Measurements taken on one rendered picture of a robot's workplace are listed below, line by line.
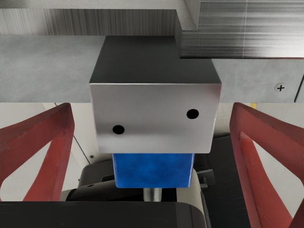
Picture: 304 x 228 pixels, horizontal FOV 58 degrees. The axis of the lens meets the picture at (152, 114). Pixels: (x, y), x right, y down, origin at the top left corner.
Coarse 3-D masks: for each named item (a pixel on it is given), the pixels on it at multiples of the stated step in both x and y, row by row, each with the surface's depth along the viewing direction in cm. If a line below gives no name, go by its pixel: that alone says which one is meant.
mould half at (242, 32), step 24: (216, 0) 5; (240, 0) 5; (264, 0) 5; (288, 0) 5; (216, 24) 5; (240, 24) 5; (264, 24) 5; (288, 24) 5; (192, 48) 6; (216, 48) 6; (240, 48) 6; (264, 48) 6; (288, 48) 6
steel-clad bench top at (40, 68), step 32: (0, 64) 15; (32, 64) 15; (64, 64) 16; (224, 64) 16; (256, 64) 16; (288, 64) 16; (0, 96) 17; (32, 96) 17; (64, 96) 17; (224, 96) 17; (256, 96) 17; (288, 96) 17
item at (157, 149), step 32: (96, 64) 11; (128, 64) 11; (160, 64) 11; (192, 64) 11; (96, 96) 10; (128, 96) 10; (160, 96) 10; (192, 96) 10; (96, 128) 11; (128, 128) 11; (160, 128) 11; (192, 128) 11; (128, 160) 14; (160, 160) 14; (192, 160) 14; (160, 192) 17
